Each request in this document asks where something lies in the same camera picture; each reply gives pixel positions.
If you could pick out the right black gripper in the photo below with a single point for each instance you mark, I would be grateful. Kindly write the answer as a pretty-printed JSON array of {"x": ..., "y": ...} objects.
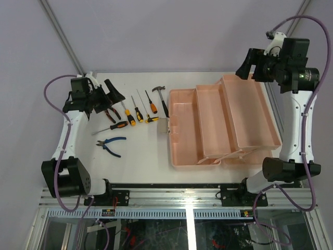
[{"x": 243, "y": 71}]

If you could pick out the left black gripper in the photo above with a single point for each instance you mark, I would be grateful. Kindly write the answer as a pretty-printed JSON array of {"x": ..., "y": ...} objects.
[{"x": 114, "y": 97}]

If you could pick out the claw hammer black handle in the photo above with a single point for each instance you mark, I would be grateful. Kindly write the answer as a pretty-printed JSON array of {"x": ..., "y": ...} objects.
[{"x": 159, "y": 89}]

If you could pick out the pink plastic tool box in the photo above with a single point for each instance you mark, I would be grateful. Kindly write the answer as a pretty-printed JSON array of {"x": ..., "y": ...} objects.
[{"x": 228, "y": 122}]

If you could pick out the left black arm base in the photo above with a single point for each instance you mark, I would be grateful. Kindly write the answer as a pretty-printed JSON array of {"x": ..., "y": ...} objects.
[{"x": 111, "y": 197}]

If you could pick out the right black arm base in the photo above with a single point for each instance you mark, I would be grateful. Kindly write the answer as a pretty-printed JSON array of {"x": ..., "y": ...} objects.
[{"x": 235, "y": 195}]

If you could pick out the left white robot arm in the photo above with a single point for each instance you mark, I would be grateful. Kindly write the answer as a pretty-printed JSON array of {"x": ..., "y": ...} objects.
[{"x": 65, "y": 173}]

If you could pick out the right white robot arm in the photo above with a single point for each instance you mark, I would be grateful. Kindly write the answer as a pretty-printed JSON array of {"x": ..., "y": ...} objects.
[{"x": 295, "y": 161}]

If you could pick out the long black orange screwdriver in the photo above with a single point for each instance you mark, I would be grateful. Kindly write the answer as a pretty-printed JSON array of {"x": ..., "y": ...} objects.
[{"x": 118, "y": 125}]

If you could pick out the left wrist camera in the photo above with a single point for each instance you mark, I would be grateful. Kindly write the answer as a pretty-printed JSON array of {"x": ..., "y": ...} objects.
[{"x": 92, "y": 79}]

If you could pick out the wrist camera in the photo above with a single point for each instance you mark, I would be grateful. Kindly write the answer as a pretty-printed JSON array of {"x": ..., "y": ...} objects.
[
  {"x": 92, "y": 79},
  {"x": 277, "y": 39}
]

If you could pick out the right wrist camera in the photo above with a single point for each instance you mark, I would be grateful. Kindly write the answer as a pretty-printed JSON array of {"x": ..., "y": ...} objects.
[{"x": 277, "y": 39}]

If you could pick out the orange handled black screwdriver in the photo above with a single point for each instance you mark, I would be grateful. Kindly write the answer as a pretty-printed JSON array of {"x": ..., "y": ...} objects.
[{"x": 152, "y": 106}]

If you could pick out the aluminium mounting rail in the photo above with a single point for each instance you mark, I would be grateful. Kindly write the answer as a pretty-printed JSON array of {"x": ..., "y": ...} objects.
[{"x": 199, "y": 198}]

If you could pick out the left aluminium frame post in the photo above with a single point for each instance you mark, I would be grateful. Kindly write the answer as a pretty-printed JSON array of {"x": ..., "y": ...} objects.
[{"x": 50, "y": 14}]

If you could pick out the slotted cable duct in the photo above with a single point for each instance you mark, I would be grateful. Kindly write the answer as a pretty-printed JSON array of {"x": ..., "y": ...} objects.
[{"x": 131, "y": 213}]

